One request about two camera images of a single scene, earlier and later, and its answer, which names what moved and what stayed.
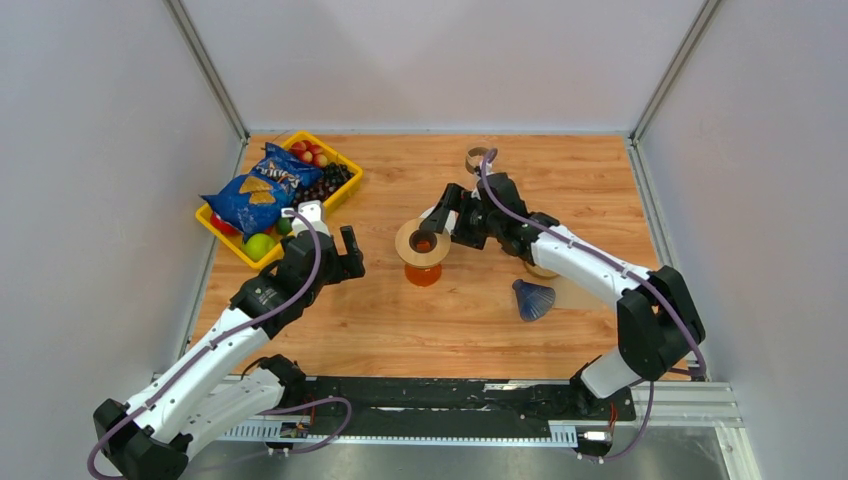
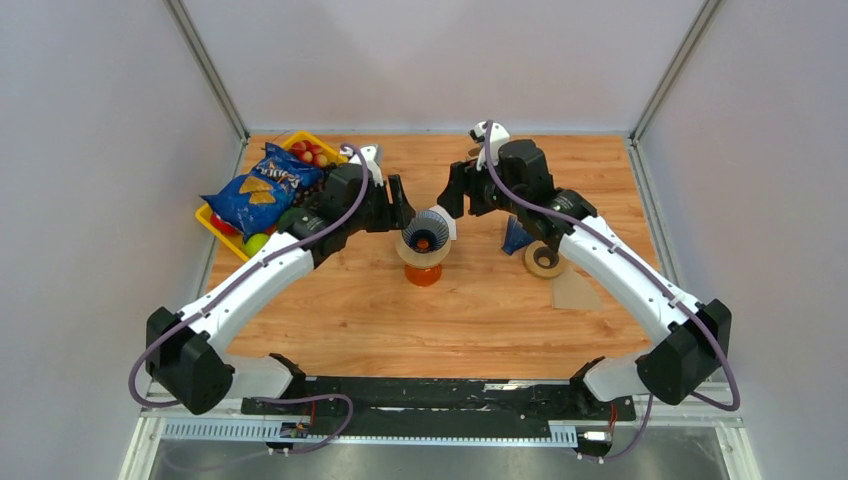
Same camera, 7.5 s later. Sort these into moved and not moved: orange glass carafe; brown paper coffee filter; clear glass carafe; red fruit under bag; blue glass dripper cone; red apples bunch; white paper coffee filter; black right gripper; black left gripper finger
Moved: blue glass dripper cone; black right gripper; black left gripper finger
Not moved: red apples bunch; orange glass carafe; clear glass carafe; red fruit under bag; brown paper coffee filter; white paper coffee filter
